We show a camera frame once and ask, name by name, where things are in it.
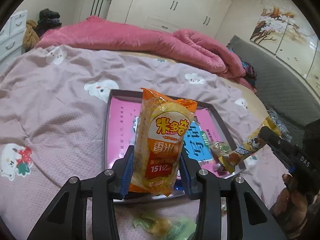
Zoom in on clear green pastry packet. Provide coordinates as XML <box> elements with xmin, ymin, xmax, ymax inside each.
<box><xmin>208</xmin><ymin>141</ymin><xmax>232</xmax><ymax>163</ymax></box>

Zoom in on yellow cow bread packet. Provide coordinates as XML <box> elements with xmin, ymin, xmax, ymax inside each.
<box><xmin>218</xmin><ymin>116</ymin><xmax>281</xmax><ymax>173</ymax></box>

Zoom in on orange rice cracker packet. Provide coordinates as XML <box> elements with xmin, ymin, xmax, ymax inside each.
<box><xmin>129</xmin><ymin>88</ymin><xmax>197</xmax><ymax>196</ymax></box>

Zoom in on blue Oreo packet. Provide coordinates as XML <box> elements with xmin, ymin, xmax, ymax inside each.
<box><xmin>174</xmin><ymin>171</ymin><xmax>184</xmax><ymax>191</ymax></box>

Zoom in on clear red snack packet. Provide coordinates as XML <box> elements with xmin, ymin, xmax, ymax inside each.
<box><xmin>213</xmin><ymin>163</ymin><xmax>229</xmax><ymax>177</ymax></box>

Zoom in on person's right hand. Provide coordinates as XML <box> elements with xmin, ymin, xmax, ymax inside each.
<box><xmin>270</xmin><ymin>188</ymin><xmax>319</xmax><ymax>239</ymax></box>

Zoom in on dark patterned pillow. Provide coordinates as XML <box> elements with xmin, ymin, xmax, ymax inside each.
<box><xmin>267</xmin><ymin>107</ymin><xmax>293</xmax><ymax>142</ymax></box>

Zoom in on shallow dark cardboard box tray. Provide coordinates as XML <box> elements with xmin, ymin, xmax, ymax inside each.
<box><xmin>101</xmin><ymin>88</ymin><xmax>247</xmax><ymax>203</ymax></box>

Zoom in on light green mooncake packet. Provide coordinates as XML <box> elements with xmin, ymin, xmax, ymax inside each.
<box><xmin>132</xmin><ymin>213</ymin><xmax>196</xmax><ymax>240</ymax></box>

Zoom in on pink Chinese workbook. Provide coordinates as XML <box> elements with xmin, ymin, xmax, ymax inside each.
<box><xmin>107</xmin><ymin>96</ymin><xmax>226</xmax><ymax>176</ymax></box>

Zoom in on grey padded headboard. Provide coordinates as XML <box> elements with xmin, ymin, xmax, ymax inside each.
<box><xmin>227</xmin><ymin>35</ymin><xmax>319</xmax><ymax>147</ymax></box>

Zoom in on folded colourful clothes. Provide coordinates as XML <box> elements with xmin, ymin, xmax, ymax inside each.
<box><xmin>219</xmin><ymin>47</ymin><xmax>257</xmax><ymax>90</ymax></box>

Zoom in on mauve cartoon bed sheet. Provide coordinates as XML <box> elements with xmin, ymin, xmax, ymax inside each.
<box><xmin>1</xmin><ymin>46</ymin><xmax>267</xmax><ymax>239</ymax></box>

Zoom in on pink quilt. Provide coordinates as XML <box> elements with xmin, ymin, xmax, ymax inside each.
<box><xmin>36</xmin><ymin>16</ymin><xmax>257</xmax><ymax>92</ymax></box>

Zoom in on cream wardrobe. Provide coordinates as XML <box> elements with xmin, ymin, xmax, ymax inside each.
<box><xmin>74</xmin><ymin>0</ymin><xmax>233</xmax><ymax>38</ymax></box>

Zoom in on brown plush toy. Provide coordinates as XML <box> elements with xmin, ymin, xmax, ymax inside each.
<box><xmin>22</xmin><ymin>20</ymin><xmax>39</xmax><ymax>51</ymax></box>

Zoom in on pile of dark clothes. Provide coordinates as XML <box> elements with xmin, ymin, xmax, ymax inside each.
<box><xmin>35</xmin><ymin>9</ymin><xmax>62</xmax><ymax>37</ymax></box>

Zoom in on white drawer cabinet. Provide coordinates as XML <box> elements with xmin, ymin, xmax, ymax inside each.
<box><xmin>1</xmin><ymin>10</ymin><xmax>28</xmax><ymax>61</ymax></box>

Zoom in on flower tree wall painting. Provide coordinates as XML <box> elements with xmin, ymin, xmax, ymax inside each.
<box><xmin>250</xmin><ymin>0</ymin><xmax>319</xmax><ymax>93</ymax></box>

